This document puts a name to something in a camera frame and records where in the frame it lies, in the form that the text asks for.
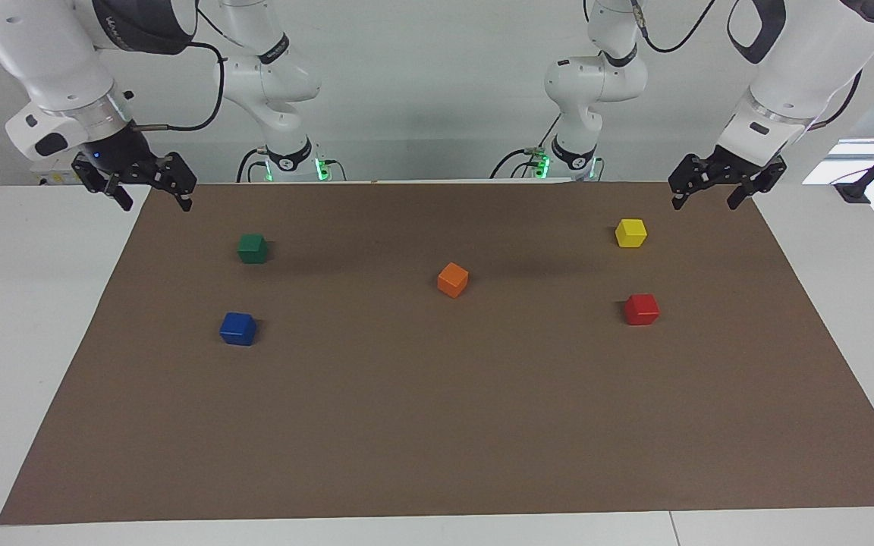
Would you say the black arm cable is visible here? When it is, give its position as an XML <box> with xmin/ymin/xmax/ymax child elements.
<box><xmin>630</xmin><ymin>0</ymin><xmax>720</xmax><ymax>55</ymax></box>
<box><xmin>130</xmin><ymin>38</ymin><xmax>227</xmax><ymax>134</ymax></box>

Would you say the orange wooden block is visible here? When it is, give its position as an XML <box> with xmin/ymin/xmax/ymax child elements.
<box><xmin>437</xmin><ymin>262</ymin><xmax>470</xmax><ymax>300</ymax></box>

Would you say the black base cable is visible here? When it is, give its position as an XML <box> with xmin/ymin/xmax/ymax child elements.
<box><xmin>236</xmin><ymin>148</ymin><xmax>271</xmax><ymax>183</ymax></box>
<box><xmin>490</xmin><ymin>114</ymin><xmax>561</xmax><ymax>180</ymax></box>

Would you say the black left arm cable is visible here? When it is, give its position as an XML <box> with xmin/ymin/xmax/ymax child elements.
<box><xmin>630</xmin><ymin>0</ymin><xmax>720</xmax><ymax>55</ymax></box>

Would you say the black right base cable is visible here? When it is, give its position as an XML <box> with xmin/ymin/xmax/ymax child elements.
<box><xmin>236</xmin><ymin>148</ymin><xmax>271</xmax><ymax>183</ymax></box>

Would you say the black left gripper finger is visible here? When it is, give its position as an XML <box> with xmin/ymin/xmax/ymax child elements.
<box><xmin>668</xmin><ymin>154</ymin><xmax>712</xmax><ymax>212</ymax></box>
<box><xmin>726</xmin><ymin>155</ymin><xmax>788</xmax><ymax>212</ymax></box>

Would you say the brown table mat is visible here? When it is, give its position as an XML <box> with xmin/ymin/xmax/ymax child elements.
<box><xmin>0</xmin><ymin>180</ymin><xmax>874</xmax><ymax>526</ymax></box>

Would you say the green wooden block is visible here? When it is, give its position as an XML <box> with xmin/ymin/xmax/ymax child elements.
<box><xmin>237</xmin><ymin>234</ymin><xmax>270</xmax><ymax>265</ymax></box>

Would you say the yellow wooden block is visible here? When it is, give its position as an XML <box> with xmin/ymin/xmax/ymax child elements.
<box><xmin>615</xmin><ymin>218</ymin><xmax>649</xmax><ymax>249</ymax></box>

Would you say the white cardboard box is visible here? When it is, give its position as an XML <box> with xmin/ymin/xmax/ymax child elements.
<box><xmin>30</xmin><ymin>167</ymin><xmax>85</xmax><ymax>187</ymax></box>

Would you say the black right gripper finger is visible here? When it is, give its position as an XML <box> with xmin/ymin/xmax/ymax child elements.
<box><xmin>155</xmin><ymin>152</ymin><xmax>198</xmax><ymax>212</ymax></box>
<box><xmin>105</xmin><ymin>179</ymin><xmax>135</xmax><ymax>212</ymax></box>

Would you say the black left base cable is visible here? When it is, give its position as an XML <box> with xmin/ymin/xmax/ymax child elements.
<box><xmin>490</xmin><ymin>114</ymin><xmax>561</xmax><ymax>180</ymax></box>

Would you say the blue wooden block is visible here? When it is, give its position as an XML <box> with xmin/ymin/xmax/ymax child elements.
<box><xmin>219</xmin><ymin>312</ymin><xmax>258</xmax><ymax>347</ymax></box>

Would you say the red wooden block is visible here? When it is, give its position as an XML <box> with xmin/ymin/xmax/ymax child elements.
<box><xmin>624</xmin><ymin>293</ymin><xmax>661</xmax><ymax>327</ymax></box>

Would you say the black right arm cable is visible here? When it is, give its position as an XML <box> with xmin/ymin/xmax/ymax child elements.
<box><xmin>130</xmin><ymin>38</ymin><xmax>227</xmax><ymax>134</ymax></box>

